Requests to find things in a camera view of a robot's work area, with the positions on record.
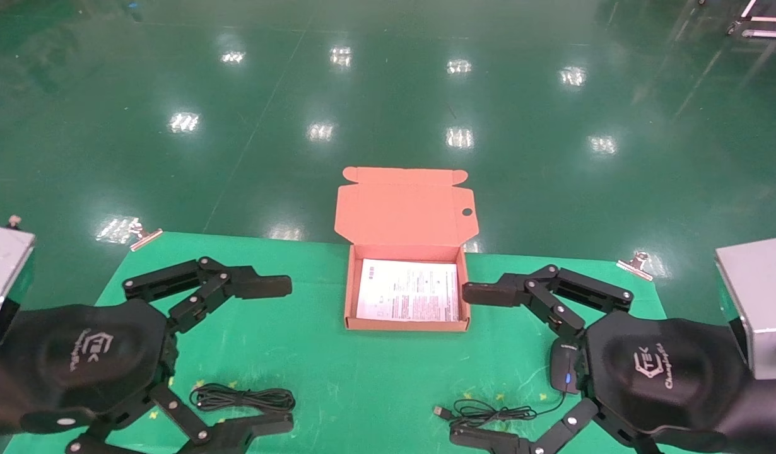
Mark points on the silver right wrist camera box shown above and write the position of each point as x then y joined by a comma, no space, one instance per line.
757,302

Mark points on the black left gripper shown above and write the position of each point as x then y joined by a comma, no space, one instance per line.
79,353

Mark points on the white wheeled cart frame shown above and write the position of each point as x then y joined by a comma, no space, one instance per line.
763,25

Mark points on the open brown cardboard box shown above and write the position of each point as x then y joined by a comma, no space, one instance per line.
404,214

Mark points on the white printed instruction sheet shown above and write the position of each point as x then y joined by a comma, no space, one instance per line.
407,290

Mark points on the green table mat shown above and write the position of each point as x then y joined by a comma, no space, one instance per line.
375,378

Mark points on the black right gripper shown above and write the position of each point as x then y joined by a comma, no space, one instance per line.
665,372

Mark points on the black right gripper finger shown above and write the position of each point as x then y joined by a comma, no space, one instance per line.
489,293
489,438

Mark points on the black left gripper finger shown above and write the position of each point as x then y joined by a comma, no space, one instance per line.
249,432
262,287

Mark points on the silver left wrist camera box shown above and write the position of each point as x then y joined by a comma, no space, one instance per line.
3,277

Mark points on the metal binder clip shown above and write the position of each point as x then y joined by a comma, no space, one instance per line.
145,238
635,266

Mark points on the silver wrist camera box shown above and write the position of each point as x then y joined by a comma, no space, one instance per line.
757,302
3,277

